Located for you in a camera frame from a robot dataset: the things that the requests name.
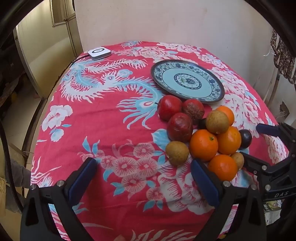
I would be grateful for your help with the white square device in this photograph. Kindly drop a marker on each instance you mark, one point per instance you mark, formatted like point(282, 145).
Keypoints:
point(99, 52)

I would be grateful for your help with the wrinkled red brown fruit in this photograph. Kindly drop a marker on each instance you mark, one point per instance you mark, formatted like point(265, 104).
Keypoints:
point(194, 109)

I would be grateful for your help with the blue white patterned plate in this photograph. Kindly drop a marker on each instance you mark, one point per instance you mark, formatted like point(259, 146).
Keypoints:
point(185, 80)

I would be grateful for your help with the small brown round fruit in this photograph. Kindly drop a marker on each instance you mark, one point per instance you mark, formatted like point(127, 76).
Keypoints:
point(238, 160)

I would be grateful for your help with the red floral tablecloth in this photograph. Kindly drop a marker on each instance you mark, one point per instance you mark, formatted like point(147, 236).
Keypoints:
point(111, 129)

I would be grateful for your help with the orange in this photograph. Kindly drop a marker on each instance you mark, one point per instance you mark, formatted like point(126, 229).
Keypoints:
point(229, 113)
point(203, 146)
point(230, 141)
point(223, 168)

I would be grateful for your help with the grey cloth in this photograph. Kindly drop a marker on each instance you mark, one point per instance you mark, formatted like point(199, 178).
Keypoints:
point(18, 176)

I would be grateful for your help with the dark purple plum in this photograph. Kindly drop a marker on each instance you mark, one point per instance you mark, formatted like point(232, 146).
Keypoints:
point(202, 124)
point(245, 138)

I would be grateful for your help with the white pipe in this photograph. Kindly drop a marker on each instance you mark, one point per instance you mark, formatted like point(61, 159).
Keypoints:
point(273, 89)

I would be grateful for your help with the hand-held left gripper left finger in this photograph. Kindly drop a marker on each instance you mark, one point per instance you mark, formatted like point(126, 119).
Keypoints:
point(81, 176)

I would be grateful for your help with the wrinkled dark red fruit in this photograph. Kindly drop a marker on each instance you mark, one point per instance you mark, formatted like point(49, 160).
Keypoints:
point(180, 127)

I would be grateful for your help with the printed box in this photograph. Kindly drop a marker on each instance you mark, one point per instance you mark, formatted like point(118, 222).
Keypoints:
point(271, 207)

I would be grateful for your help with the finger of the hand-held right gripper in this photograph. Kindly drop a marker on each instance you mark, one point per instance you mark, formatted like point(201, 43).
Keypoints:
point(252, 162)
point(268, 129)

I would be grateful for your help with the wooden framed panel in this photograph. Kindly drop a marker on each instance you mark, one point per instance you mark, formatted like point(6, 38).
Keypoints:
point(64, 11)

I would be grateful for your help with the smooth red apple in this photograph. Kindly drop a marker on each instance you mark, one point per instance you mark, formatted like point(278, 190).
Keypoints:
point(168, 107)

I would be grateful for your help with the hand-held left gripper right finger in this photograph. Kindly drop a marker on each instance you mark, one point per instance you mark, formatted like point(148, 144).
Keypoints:
point(203, 183)

